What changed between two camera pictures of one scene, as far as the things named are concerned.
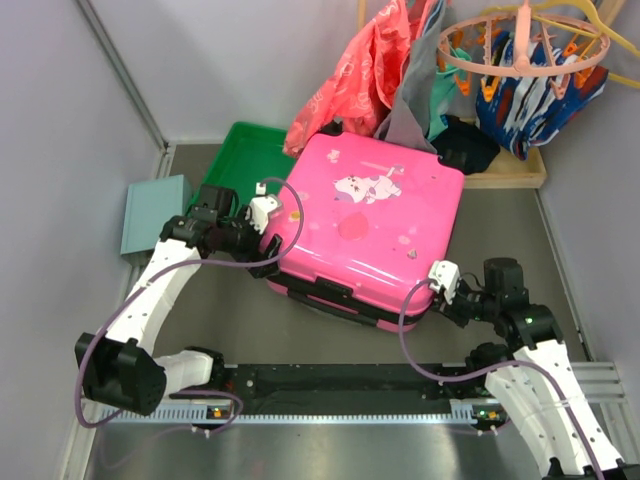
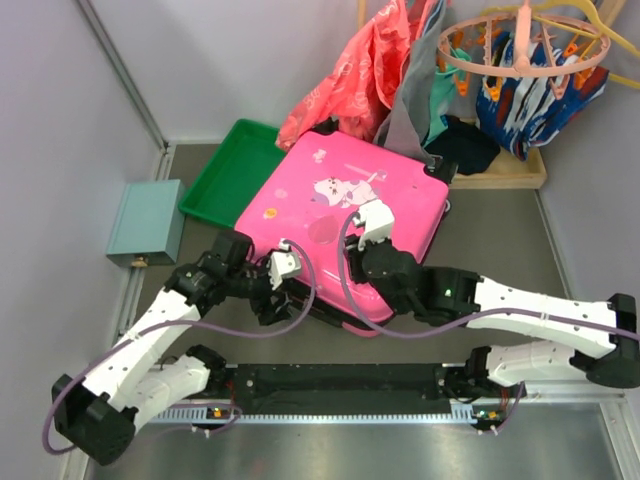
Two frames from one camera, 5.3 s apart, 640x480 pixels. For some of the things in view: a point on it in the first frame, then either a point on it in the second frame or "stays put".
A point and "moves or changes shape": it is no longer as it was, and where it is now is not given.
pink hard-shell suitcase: (378, 216) moves or changes shape
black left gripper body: (241, 239) -> (255, 284)
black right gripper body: (467, 303) -> (358, 274)
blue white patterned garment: (516, 112) stays put
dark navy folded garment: (465, 147) stays put
